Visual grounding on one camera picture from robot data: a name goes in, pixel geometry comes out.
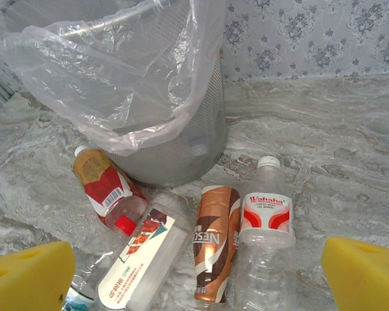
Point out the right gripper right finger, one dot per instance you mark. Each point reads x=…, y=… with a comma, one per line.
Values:
x=366, y=278

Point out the red-capped bottle red label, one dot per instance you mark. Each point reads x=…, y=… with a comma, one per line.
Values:
x=123, y=225

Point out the clear Wahaha water bottle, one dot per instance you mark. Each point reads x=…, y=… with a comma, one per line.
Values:
x=266, y=210

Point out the grey mesh waste bin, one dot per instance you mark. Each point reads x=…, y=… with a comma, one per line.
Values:
x=181, y=155

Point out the clear plastic bin liner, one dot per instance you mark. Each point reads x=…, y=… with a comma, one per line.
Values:
x=116, y=81

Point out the brown coffee drink bottle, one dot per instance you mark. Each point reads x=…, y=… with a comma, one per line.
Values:
x=214, y=226

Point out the orange tea bottle red label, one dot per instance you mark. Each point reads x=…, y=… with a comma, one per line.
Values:
x=97, y=181

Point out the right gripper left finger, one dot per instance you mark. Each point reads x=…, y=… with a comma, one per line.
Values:
x=26, y=278

